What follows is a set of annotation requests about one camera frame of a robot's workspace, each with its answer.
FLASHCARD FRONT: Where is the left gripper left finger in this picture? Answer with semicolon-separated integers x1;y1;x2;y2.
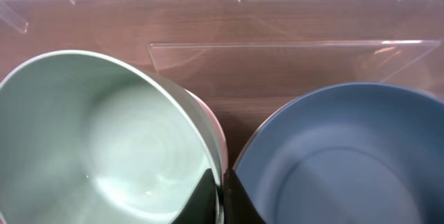
173;169;217;224

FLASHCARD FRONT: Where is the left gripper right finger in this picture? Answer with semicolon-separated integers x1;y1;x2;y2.
223;169;265;224

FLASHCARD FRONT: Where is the pink bowl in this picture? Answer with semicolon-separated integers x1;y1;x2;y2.
187;91;229;175

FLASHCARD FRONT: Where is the mint green bowl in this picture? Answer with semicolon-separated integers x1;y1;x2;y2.
1;50;221;224

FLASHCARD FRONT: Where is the dark blue plate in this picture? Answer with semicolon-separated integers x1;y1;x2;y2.
234;83;443;223

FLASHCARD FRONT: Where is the clear plastic storage container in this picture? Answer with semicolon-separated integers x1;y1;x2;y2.
1;0;443;162

